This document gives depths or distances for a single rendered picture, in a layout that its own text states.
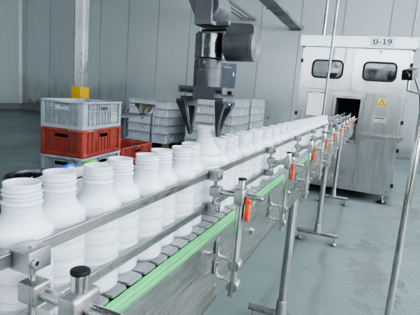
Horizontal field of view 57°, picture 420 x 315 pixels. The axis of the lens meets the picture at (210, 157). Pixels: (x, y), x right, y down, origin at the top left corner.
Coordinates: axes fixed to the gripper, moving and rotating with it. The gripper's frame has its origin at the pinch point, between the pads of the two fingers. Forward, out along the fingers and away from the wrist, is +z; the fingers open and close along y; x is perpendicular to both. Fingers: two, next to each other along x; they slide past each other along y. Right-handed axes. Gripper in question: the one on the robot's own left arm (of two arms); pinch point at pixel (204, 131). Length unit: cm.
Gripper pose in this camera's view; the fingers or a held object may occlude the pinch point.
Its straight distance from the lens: 81.1
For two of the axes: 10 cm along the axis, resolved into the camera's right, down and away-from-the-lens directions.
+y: -9.2, -1.2, 3.8
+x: -3.9, 1.2, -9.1
